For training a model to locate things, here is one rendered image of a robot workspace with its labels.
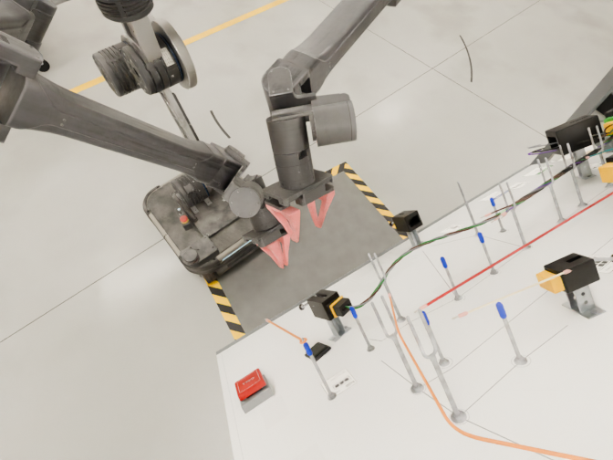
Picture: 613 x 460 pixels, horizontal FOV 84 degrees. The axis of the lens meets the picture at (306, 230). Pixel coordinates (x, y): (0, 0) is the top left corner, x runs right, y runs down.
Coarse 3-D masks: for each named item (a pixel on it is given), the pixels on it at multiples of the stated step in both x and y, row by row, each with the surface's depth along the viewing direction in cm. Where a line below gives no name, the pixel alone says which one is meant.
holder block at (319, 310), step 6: (318, 294) 68; (324, 294) 67; (330, 294) 65; (336, 294) 65; (306, 300) 68; (312, 300) 66; (318, 300) 65; (324, 300) 64; (330, 300) 64; (312, 306) 67; (318, 306) 65; (324, 306) 64; (318, 312) 66; (324, 312) 64; (324, 318) 65; (330, 318) 64
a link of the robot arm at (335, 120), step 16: (272, 80) 50; (288, 80) 49; (272, 96) 49; (288, 96) 49; (304, 96) 50; (320, 96) 50; (336, 96) 50; (320, 112) 48; (336, 112) 47; (352, 112) 47; (320, 128) 48; (336, 128) 48; (352, 128) 48; (320, 144) 50
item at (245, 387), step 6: (252, 372) 62; (258, 372) 61; (246, 378) 61; (252, 378) 60; (258, 378) 60; (234, 384) 61; (240, 384) 60; (246, 384) 59; (252, 384) 59; (258, 384) 58; (264, 384) 59; (240, 390) 59; (246, 390) 58; (252, 390) 58; (258, 390) 59; (240, 396) 57; (246, 396) 58
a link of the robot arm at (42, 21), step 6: (36, 12) 59; (36, 18) 60; (42, 18) 61; (48, 18) 62; (36, 24) 60; (42, 24) 61; (48, 24) 63; (30, 30) 60; (36, 30) 61; (42, 30) 62; (30, 36) 61; (36, 36) 62; (42, 36) 63; (36, 42) 63
